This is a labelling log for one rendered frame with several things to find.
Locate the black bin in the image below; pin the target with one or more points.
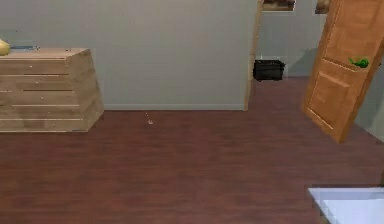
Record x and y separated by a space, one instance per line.
268 69

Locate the light wooden chest of drawers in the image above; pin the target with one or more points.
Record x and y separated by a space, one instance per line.
46 90

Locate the orange wooden room door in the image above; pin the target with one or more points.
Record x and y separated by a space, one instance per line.
343 66

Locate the blue flat object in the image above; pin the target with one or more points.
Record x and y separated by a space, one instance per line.
24 47

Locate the yellow round object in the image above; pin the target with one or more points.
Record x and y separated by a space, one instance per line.
3 48

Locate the framed wall picture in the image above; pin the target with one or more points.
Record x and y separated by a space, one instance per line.
322 6
278 4

